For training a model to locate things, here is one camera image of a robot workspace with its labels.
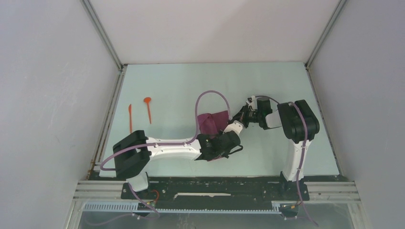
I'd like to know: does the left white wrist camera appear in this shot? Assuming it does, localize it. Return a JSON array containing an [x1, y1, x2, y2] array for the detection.
[[223, 121, 244, 135]]

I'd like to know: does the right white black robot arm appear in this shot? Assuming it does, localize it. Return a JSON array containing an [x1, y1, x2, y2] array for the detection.
[[224, 95, 320, 199]]

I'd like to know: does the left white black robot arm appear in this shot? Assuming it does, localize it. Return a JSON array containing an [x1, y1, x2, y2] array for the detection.
[[113, 130, 243, 199]]

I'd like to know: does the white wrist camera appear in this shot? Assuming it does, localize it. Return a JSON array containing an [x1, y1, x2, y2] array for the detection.
[[223, 121, 244, 135], [246, 95, 257, 111]]

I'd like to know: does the orange plastic spoon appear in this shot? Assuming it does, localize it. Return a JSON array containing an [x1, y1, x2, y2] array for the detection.
[[143, 97, 152, 124]]

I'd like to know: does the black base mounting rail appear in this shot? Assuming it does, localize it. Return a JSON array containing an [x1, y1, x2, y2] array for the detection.
[[120, 177, 309, 209]]

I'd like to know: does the white cable duct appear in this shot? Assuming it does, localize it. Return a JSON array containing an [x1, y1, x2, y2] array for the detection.
[[82, 201, 281, 214]]

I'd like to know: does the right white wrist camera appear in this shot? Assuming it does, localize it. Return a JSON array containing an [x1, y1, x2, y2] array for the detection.
[[246, 95, 257, 111]]

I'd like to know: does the orange plastic knife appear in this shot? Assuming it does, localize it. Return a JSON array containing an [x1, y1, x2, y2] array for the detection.
[[128, 104, 133, 134]]

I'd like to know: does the maroon cloth napkin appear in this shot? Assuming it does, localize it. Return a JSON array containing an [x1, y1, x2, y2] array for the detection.
[[197, 111, 229, 136]]

